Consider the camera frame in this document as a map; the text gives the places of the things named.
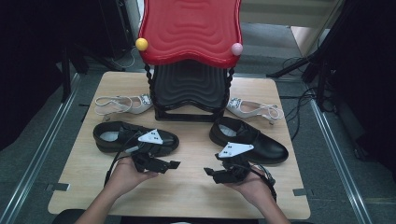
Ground dark curtain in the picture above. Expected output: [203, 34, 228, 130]
[326, 0, 396, 183]
[0, 0, 104, 152]

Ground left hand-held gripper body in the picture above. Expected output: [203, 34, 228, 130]
[125, 128, 171, 175]

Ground person's right hand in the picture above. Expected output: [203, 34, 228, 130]
[223, 170, 277, 210]

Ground white floor cable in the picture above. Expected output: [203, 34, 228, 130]
[111, 47, 137, 70]

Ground left hand-held gripper cable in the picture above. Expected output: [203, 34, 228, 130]
[103, 130, 143, 188]

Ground hand-held gripper cable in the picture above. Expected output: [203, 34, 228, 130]
[103, 130, 143, 188]
[248, 163, 278, 203]

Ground red and black shoe rack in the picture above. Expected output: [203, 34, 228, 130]
[135, 0, 245, 123]

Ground person's dark clothing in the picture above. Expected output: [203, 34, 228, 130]
[120, 216, 260, 224]

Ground black leather shoe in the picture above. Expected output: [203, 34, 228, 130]
[92, 120, 180, 158]
[208, 116, 290, 165]

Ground black metal stand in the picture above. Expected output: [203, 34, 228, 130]
[60, 43, 127, 104]
[265, 0, 347, 113]

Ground person's left leg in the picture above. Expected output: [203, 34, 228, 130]
[50, 208, 87, 224]

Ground black floor cables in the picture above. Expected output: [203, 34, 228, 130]
[281, 55, 318, 142]

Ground person's left hand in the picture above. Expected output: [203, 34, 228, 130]
[106, 157, 160, 199]

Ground metal floor rail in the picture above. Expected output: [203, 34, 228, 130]
[309, 99, 375, 224]
[0, 73, 82, 224]

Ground right hand-held gripper cable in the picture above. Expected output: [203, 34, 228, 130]
[248, 163, 278, 203]

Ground beige board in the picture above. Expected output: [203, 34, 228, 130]
[290, 25, 332, 58]

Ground white slingback sandal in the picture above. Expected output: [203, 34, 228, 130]
[93, 92, 154, 122]
[226, 96, 285, 126]

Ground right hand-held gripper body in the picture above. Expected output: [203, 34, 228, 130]
[214, 142, 255, 184]

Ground black equipment case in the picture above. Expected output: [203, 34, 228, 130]
[98, 0, 135, 60]

